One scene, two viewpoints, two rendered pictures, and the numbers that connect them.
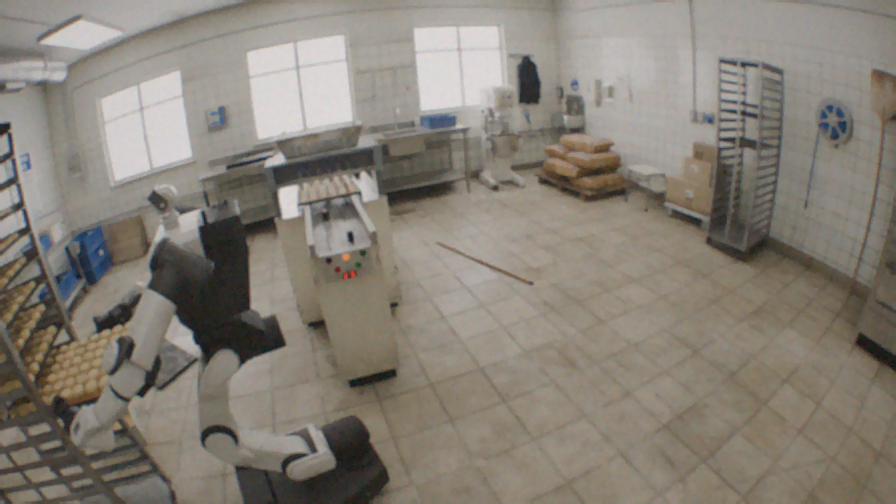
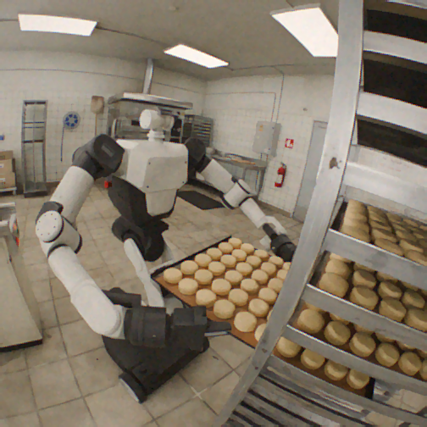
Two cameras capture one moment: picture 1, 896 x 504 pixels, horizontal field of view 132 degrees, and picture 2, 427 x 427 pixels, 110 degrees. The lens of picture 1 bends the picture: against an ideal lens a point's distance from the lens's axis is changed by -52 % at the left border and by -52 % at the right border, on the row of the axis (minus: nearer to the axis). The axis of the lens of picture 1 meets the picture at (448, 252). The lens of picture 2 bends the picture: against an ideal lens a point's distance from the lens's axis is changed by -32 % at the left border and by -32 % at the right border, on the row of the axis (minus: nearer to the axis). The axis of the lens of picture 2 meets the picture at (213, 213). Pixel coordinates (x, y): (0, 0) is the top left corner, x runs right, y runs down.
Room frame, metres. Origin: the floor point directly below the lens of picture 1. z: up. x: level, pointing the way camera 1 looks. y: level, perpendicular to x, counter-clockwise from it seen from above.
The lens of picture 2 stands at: (1.02, 1.57, 1.33)
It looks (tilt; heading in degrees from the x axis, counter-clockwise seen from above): 20 degrees down; 245
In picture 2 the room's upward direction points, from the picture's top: 9 degrees clockwise
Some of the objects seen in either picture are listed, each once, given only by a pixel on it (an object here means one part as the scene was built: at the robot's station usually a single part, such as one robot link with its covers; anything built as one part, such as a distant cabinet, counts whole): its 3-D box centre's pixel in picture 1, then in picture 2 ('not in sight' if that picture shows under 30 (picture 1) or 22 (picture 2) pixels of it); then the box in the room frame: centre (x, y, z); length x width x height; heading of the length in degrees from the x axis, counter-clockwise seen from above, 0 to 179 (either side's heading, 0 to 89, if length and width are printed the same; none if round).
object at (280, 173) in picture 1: (324, 176); not in sight; (2.50, 0.74, 1.01); 0.72 x 0.33 x 0.34; 108
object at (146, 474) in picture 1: (110, 483); not in sight; (0.62, 1.65, 0.24); 0.64 x 0.03 x 0.03; 120
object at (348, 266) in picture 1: (347, 263); (13, 234); (1.67, 0.47, 0.77); 0.24 x 0.04 x 0.14; 108
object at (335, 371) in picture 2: not in sight; (335, 368); (0.66, 1.50, 0.96); 0.05 x 0.05 x 0.02
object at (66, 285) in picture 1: (57, 289); not in sight; (2.68, 4.55, 0.29); 0.56 x 0.38 x 0.20; 27
